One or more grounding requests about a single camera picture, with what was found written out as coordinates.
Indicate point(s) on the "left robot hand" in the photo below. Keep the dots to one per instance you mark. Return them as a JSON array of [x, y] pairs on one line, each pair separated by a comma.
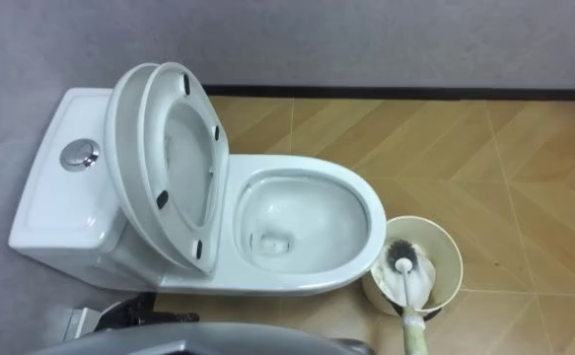
[[136, 310]]

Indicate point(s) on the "robot body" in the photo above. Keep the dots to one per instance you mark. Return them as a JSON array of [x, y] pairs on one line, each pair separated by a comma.
[[203, 340]]

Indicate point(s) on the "white toilet lid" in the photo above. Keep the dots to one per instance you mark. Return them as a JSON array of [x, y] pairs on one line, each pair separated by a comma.
[[122, 148]]

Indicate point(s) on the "white ceramic toilet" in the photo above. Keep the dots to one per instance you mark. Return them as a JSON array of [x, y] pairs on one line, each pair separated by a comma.
[[311, 167]]

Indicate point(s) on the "white plastic bag liner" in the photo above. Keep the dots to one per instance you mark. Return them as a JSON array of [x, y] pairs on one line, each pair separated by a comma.
[[422, 281]]

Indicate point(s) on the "cream round bucket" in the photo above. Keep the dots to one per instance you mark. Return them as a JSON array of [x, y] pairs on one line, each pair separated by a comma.
[[445, 246]]

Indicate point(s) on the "black skirting board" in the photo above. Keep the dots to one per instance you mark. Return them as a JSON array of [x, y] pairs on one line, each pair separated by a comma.
[[400, 92]]

